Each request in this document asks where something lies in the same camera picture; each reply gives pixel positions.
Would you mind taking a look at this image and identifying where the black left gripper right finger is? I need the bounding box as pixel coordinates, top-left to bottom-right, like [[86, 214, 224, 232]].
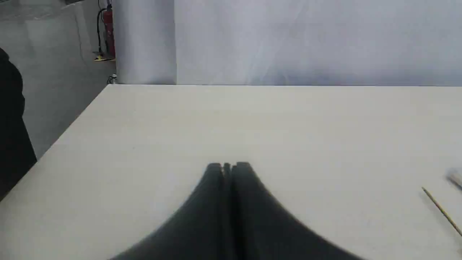
[[231, 162, 359, 260]]

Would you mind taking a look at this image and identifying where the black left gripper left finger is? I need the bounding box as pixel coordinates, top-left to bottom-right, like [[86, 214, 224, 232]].
[[114, 163, 224, 260]]

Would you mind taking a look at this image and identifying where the black and gold screwdriver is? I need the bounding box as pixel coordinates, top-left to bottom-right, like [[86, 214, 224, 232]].
[[422, 170, 462, 237]]

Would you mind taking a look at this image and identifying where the dark object at left edge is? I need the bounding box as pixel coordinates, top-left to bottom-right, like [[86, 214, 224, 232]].
[[0, 49, 37, 199]]

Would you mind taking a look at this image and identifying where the white backdrop curtain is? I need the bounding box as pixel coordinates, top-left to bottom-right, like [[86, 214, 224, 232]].
[[112, 0, 462, 86]]

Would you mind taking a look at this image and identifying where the red fire extinguisher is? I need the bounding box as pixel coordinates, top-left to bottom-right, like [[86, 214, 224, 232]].
[[94, 0, 116, 61]]

